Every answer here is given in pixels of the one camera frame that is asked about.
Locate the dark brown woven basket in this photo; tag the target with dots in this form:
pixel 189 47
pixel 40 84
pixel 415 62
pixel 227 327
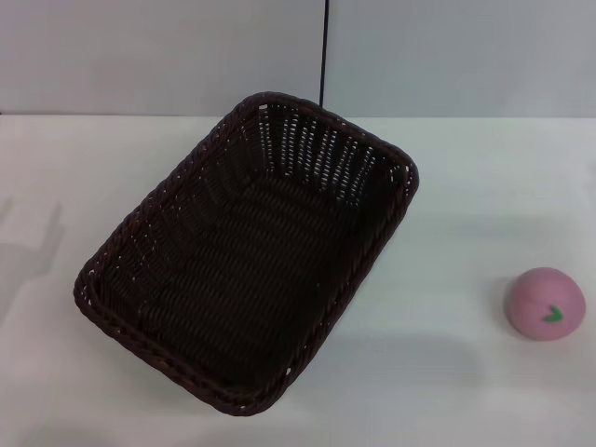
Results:
pixel 233 261

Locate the pink toy peach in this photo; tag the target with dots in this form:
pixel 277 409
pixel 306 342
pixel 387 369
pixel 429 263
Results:
pixel 535 302

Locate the black vertical wall strip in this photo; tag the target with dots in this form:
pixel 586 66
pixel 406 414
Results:
pixel 324 46

